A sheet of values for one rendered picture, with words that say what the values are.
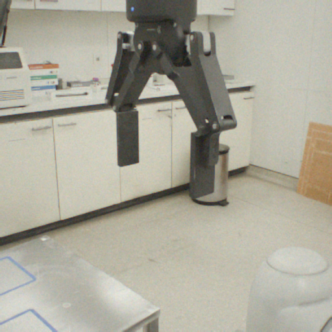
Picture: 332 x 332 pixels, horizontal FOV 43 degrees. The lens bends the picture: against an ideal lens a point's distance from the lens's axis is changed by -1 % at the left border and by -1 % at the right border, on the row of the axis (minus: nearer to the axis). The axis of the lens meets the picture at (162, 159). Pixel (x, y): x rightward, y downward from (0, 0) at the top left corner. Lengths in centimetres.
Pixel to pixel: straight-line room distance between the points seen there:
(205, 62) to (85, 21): 326
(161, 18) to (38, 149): 246
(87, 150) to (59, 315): 220
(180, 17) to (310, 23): 335
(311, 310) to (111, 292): 42
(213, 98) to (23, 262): 79
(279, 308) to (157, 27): 51
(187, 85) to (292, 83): 344
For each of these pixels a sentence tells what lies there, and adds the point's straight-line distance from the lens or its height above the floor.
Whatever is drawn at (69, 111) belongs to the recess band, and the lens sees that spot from 295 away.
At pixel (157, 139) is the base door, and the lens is 336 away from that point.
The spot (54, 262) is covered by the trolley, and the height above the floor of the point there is 82.
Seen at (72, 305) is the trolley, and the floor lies 82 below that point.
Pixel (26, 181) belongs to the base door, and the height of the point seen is 42.
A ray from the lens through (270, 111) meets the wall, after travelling 402.
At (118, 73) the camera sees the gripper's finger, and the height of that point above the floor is 131.
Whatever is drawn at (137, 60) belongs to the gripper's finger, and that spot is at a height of 132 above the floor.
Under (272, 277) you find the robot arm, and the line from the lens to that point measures 77.
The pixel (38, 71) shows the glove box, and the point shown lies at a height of 108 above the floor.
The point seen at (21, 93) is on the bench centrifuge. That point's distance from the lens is 276.
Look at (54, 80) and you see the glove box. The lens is 327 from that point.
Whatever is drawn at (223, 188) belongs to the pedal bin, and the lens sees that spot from 345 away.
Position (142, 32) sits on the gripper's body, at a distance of 48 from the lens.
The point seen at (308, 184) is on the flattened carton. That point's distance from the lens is 378.
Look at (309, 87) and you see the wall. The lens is 377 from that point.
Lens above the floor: 135
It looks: 17 degrees down
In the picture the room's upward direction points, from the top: straight up
